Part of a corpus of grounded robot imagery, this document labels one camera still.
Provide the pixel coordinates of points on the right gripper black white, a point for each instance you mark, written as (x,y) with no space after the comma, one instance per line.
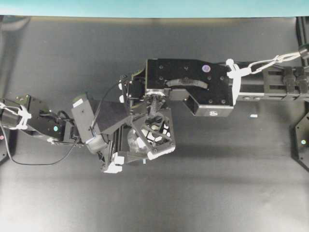
(163,119)

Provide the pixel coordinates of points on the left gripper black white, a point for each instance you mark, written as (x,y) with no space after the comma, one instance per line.
(107,118)

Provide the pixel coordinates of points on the clear plastic bottle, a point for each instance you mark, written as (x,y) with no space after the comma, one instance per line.
(144,139)

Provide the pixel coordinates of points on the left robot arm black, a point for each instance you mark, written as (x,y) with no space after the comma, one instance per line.
(32,117)

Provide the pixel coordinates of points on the black arm base right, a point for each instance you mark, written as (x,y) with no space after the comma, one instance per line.
(300,138)

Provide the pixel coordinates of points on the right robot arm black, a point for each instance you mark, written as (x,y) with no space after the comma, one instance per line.
(213,89)

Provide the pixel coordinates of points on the black arm base left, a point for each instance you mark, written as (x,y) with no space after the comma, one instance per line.
(12,140)

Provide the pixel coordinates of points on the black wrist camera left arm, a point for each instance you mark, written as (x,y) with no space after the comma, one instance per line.
(83,111)

